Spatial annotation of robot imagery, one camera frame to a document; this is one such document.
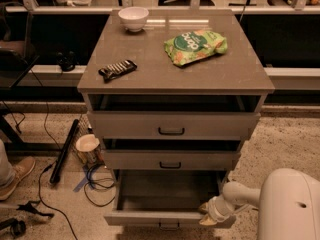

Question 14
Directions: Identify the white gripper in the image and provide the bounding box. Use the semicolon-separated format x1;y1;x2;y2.
198;195;235;226

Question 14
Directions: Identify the grey drawer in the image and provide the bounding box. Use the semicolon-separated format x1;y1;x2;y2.
105;170;226;230
87;111;260;140
102;150;240;171

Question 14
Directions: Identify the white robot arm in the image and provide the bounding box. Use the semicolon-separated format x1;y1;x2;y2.
199;168;320;240

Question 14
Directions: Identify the grey drawer cabinet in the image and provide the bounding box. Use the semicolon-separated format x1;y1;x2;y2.
76;8;276;185

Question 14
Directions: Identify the paper cup on floor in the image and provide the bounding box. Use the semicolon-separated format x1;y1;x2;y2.
76;134;103;164

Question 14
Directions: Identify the black bar on floor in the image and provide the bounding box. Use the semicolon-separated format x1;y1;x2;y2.
49;119;79;184

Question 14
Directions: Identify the green snack bag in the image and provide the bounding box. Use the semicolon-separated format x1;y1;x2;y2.
164;30;228;67

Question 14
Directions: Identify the black candy bar wrapper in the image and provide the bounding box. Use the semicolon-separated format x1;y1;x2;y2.
98;60;137;82

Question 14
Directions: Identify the tan shoe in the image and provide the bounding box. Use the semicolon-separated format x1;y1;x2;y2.
0;157;36;201

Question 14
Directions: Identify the black clamp on floor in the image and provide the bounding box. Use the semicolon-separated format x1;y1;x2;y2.
0;218;26;237

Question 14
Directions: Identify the black object on ledge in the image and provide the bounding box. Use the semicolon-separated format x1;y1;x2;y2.
56;51;76;72

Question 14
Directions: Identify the white bowl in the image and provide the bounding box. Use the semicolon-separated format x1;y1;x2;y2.
118;7;149;32

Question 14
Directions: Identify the dark chair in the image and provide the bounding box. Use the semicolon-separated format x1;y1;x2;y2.
0;2;39;90

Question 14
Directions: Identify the black cable on floor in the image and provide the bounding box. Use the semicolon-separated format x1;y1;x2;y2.
37;162;79;240

